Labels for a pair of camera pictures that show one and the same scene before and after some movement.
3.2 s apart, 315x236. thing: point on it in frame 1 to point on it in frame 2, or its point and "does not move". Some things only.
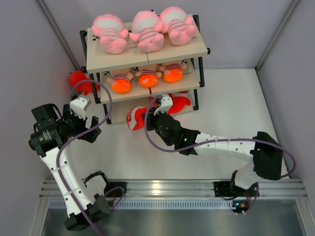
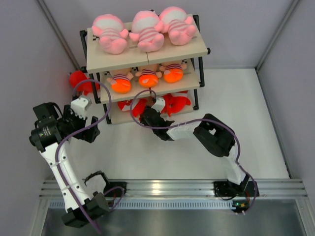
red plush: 136,117 to 138,110
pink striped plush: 144,31 does not move
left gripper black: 67,115 does not move
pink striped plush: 110,28 does not move
